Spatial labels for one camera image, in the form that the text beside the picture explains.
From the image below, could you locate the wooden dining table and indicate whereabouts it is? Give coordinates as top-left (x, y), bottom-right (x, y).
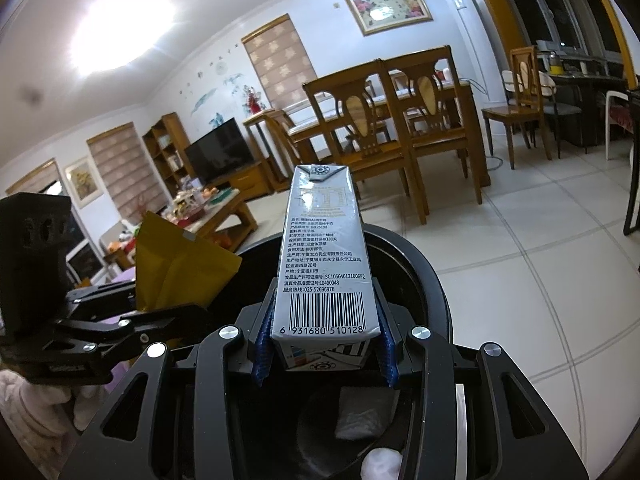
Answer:
top-left (286, 77), bottom-right (483, 171)

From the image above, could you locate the red flower arrangement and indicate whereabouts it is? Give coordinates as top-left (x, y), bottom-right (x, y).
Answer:
top-left (245, 87), bottom-right (269, 114)

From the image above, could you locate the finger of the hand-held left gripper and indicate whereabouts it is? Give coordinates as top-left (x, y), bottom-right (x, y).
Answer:
top-left (66, 284), bottom-right (139, 312)
top-left (50, 304), bottom-right (212, 357)

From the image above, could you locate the grey milk carton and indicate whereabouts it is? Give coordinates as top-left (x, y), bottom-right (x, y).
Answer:
top-left (270, 164), bottom-right (383, 372)

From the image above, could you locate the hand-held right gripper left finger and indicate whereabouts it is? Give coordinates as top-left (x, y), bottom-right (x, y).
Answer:
top-left (57, 280), bottom-right (277, 480)

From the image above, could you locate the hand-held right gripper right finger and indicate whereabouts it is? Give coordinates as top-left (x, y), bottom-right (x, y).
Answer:
top-left (374, 285), bottom-right (586, 480)

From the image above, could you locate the tiered snack tray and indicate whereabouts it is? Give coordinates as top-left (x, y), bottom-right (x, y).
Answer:
top-left (171, 191), bottom-right (210, 222)

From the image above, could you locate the tall wooden plant stand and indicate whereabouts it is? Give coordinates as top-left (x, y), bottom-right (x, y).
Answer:
top-left (243, 108), bottom-right (282, 194)

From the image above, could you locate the dark desk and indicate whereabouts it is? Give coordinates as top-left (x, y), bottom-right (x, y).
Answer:
top-left (540, 57), bottom-right (632, 154)

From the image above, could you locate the framed floral painting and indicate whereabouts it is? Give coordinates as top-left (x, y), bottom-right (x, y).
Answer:
top-left (344, 0), bottom-right (434, 37)

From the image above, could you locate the wooden coffee table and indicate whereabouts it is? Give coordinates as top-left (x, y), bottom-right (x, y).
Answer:
top-left (165, 187), bottom-right (259, 256)

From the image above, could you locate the white standing air conditioner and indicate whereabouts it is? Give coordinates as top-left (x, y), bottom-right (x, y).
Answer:
top-left (445, 0), bottom-right (507, 109)

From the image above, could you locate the wooden bookshelf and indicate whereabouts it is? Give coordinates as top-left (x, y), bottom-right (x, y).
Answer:
top-left (142, 112), bottom-right (199, 187)

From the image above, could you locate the patterned roller blind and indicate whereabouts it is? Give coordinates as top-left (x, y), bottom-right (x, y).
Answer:
top-left (5, 157), bottom-right (66, 197)
top-left (86, 121), bottom-right (169, 224)
top-left (241, 13), bottom-right (319, 111)

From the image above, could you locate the dark glass window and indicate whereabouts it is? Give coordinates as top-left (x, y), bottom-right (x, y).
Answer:
top-left (487, 0), bottom-right (628, 63)

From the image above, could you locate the wooden television cabinet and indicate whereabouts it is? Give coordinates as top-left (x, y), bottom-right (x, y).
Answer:
top-left (200, 165), bottom-right (277, 202)

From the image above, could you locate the black television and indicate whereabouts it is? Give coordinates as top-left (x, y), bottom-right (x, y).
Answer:
top-left (184, 117), bottom-right (254, 186)

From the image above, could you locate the white fuzzy sleeve cuff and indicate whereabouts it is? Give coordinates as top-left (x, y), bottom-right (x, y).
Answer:
top-left (361, 447), bottom-right (404, 480)

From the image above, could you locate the blue fish wall decal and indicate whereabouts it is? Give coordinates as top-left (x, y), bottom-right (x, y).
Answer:
top-left (190, 72), bottom-right (247, 127)

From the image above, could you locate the white plastic chair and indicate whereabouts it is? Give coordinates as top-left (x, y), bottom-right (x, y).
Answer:
top-left (604, 89), bottom-right (640, 161)

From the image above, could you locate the framed yellow flower picture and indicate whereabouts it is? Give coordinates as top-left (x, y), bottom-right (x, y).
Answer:
top-left (64, 156), bottom-right (104, 209)

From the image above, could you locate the black trash bin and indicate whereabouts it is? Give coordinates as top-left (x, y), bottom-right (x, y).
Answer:
top-left (215, 224), bottom-right (471, 480)

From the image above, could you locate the yellow snack packet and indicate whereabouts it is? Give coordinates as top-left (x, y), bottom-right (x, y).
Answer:
top-left (135, 211), bottom-right (242, 311)

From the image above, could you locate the round ceiling lamp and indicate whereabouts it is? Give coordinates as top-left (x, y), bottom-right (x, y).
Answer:
top-left (67, 0), bottom-right (178, 73)

